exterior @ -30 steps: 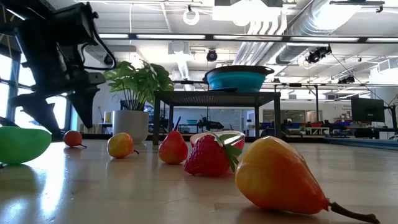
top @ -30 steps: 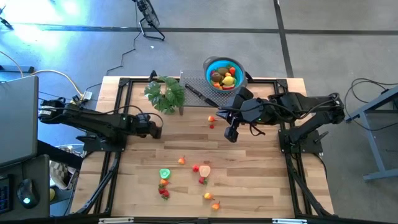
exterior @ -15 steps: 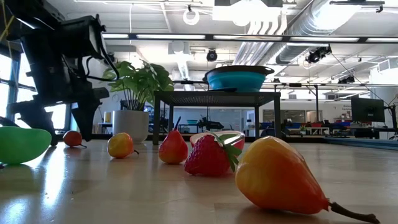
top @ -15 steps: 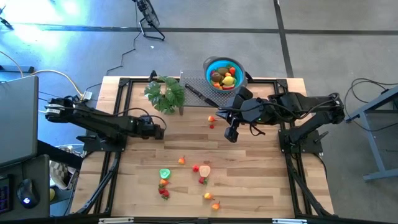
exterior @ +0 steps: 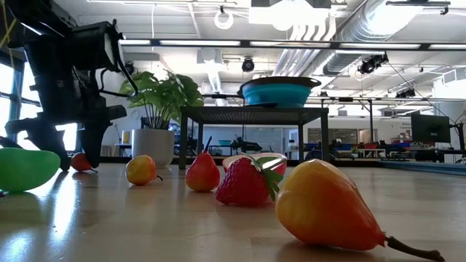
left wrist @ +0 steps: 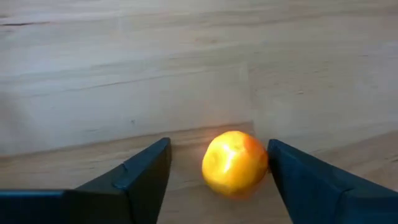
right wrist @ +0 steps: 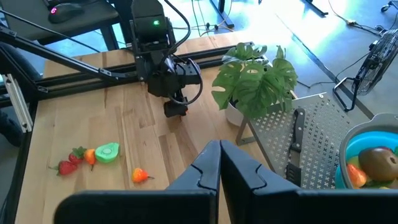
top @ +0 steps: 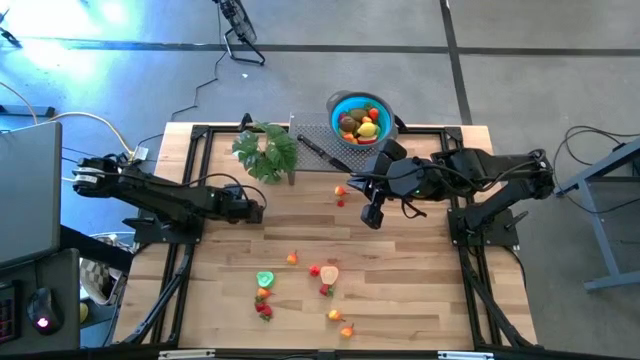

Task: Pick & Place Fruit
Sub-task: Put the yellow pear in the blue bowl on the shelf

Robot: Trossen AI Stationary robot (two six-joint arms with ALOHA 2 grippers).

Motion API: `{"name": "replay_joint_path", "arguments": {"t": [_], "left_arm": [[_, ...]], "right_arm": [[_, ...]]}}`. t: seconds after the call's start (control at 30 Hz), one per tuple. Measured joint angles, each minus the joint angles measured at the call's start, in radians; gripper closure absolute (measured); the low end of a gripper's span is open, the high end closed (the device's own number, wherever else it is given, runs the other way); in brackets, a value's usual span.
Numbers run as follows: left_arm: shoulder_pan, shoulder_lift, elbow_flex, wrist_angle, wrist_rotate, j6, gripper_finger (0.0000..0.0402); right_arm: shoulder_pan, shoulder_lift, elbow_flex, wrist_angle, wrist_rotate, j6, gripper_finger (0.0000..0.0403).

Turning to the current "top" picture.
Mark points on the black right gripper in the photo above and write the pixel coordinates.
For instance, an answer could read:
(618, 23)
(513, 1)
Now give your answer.
(392, 180)

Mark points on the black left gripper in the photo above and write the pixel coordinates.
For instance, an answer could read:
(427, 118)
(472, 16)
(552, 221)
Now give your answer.
(247, 210)

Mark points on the orange toy pear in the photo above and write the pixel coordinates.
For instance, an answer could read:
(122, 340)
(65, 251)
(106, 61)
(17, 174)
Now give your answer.
(334, 314)
(346, 331)
(263, 292)
(340, 190)
(292, 258)

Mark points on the black kitchen knife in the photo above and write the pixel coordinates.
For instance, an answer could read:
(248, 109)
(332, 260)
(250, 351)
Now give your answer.
(322, 154)

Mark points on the yellow toy lemon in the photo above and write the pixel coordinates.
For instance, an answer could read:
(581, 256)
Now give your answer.
(367, 129)

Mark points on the toy kiwi half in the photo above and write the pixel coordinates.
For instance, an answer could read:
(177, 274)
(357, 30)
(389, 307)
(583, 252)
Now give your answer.
(347, 124)

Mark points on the green toy fruit half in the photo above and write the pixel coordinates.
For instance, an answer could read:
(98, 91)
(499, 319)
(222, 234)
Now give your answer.
(265, 278)

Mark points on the blue grey collapsible colander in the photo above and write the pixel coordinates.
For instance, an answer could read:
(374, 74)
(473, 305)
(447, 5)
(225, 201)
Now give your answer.
(336, 107)

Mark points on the red toy pear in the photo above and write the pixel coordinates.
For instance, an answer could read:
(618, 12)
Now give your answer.
(314, 271)

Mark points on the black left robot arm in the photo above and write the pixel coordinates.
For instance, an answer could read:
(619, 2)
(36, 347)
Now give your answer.
(160, 195)

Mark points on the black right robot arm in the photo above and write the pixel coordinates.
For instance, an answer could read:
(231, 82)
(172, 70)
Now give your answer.
(480, 170)

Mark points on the green plant in white pot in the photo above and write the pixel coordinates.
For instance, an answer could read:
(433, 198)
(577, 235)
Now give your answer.
(267, 155)

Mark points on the grey perforated metal shelf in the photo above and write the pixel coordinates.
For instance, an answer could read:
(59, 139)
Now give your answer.
(315, 145)

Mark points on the white power adapter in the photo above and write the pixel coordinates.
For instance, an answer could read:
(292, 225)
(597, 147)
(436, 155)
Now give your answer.
(141, 152)

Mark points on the checkered bag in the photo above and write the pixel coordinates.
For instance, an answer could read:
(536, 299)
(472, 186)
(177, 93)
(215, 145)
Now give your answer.
(100, 282)

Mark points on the black floor fan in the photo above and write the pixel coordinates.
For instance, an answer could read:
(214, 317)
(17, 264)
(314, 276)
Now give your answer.
(240, 22)

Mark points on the yellow round object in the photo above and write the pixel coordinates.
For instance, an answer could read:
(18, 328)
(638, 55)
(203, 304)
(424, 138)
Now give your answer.
(84, 312)

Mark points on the black desk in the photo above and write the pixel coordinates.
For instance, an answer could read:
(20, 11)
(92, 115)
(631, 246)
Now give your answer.
(67, 280)

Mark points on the black computer mouse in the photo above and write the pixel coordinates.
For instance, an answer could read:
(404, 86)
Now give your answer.
(45, 310)

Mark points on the black keyboard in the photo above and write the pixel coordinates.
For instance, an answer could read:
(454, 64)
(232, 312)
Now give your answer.
(7, 315)

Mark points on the black stand foot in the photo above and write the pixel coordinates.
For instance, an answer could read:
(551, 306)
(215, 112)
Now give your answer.
(11, 39)

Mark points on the black curved bracket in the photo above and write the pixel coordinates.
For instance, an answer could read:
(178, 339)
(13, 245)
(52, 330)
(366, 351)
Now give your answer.
(401, 124)
(245, 120)

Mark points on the silver bracket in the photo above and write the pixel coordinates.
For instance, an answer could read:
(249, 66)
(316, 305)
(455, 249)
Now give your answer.
(465, 355)
(187, 354)

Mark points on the grey metal table frame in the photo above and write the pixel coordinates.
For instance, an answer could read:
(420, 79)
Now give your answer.
(600, 235)

